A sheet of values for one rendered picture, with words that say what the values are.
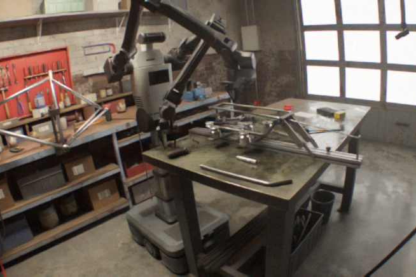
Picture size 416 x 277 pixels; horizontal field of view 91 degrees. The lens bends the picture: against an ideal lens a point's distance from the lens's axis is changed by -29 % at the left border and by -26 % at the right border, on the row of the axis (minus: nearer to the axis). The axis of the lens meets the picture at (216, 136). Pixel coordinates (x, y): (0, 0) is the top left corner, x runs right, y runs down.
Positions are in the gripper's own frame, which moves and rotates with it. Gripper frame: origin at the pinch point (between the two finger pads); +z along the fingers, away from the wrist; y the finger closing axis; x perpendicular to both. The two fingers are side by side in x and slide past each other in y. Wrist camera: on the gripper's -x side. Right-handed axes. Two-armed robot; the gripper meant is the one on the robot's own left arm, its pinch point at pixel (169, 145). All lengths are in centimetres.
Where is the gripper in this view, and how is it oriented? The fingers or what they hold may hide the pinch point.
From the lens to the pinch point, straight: 131.7
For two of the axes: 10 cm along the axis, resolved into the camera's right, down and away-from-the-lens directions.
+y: 9.9, -1.1, 0.8
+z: 0.9, 9.5, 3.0
